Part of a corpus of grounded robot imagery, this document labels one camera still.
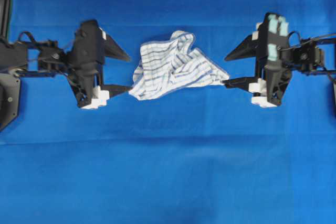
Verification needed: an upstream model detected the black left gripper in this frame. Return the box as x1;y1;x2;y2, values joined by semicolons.
67;19;132;110

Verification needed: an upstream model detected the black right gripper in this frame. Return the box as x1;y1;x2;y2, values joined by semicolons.
222;13;291;108

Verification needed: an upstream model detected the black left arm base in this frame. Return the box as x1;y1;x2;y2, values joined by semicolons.
1;73;21;131

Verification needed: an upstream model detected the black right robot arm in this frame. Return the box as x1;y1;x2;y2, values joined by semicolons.
223;13;335;108

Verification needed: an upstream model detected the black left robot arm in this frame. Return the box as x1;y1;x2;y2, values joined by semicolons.
1;19;132;109

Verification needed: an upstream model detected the white blue-striped towel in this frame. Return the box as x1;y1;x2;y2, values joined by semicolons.
129;30;229;101

